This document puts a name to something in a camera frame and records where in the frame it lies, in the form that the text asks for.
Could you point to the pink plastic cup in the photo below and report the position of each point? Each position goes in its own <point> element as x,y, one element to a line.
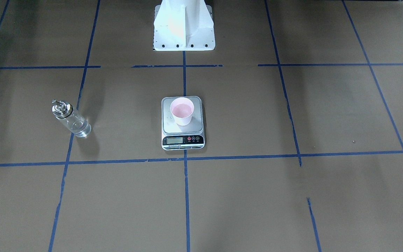
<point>182,109</point>

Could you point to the clear glass sauce bottle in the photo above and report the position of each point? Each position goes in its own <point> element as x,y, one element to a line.
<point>71,118</point>

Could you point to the silver digital kitchen scale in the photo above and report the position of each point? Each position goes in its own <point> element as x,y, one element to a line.
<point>175,137</point>

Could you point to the blue tape line lengthwise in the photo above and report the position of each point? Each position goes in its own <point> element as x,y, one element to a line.
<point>186,184</point>

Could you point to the blue tape line crosswise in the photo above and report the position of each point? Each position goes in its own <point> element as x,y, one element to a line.
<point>123,161</point>

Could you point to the brown paper table cover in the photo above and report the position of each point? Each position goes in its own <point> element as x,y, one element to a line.
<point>285,77</point>

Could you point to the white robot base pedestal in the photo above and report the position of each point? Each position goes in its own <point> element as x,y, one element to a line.
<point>183,25</point>

